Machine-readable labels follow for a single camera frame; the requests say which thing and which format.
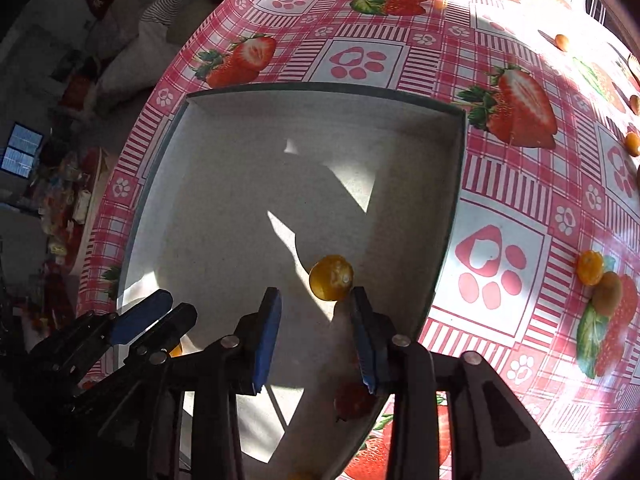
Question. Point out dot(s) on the yellow cherry tomato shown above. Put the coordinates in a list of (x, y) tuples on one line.
[(330, 279), (590, 267)]

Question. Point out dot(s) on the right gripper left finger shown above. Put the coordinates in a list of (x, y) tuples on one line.
[(237, 364)]

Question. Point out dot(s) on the grey rectangular tray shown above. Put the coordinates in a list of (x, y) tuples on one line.
[(250, 188)]

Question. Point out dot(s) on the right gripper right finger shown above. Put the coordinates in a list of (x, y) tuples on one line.
[(493, 436)]

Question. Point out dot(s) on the strawberry pattern tablecloth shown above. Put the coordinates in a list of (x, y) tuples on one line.
[(546, 177)]

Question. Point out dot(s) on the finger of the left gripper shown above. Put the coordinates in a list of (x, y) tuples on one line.
[(66, 356), (150, 328)]

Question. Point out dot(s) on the brown kiwi berry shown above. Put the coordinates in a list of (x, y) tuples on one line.
[(607, 294)]

